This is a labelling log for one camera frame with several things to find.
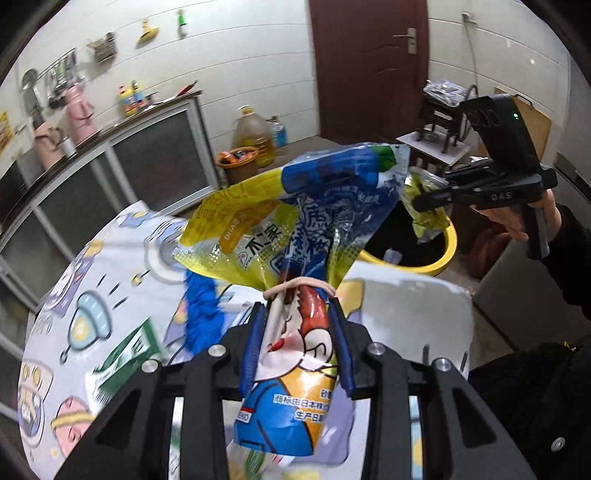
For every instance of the beige thermos flask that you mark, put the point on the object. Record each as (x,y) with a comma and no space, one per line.
(47,143)

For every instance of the yellow blue snack bag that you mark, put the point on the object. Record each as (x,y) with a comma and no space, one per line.
(292,233)

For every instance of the large cooking oil jug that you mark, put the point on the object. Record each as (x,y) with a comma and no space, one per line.
(252,130)

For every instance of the colourful detergent bottles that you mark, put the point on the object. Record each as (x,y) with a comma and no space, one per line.
(131,98)

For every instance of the grey glass-front kitchen cabinet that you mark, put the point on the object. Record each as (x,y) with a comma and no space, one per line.
(161,156)

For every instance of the dark wooden stool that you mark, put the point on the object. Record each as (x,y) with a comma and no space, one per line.
(441,109)

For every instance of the green wrapper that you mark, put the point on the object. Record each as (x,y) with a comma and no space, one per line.
(428,220)

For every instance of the yellow rimmed black trash bin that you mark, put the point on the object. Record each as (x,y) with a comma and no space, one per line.
(395,245)

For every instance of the green wall bottle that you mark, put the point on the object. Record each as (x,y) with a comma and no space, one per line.
(181,24)

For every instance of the brown wooden door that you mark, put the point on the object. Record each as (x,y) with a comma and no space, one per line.
(371,61)

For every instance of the cartoon printed tablecloth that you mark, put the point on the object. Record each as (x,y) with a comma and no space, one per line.
(121,301)

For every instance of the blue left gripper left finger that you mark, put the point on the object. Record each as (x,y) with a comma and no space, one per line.
(253,342)

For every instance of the blue cloth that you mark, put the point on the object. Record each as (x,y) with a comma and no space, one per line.
(204,320)

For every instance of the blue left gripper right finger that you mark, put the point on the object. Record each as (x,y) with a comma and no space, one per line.
(338,327)

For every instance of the small clear water bottle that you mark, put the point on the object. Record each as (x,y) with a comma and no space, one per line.
(279,135)

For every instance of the pink thermos flask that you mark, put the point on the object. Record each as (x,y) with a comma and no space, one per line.
(80,115)

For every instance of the person's right hand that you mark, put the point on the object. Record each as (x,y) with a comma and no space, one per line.
(512,219)

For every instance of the hanging utensil rack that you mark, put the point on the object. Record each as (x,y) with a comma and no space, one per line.
(58,77)

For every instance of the person's right forearm black sleeve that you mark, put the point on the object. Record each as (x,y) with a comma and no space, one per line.
(569,261)

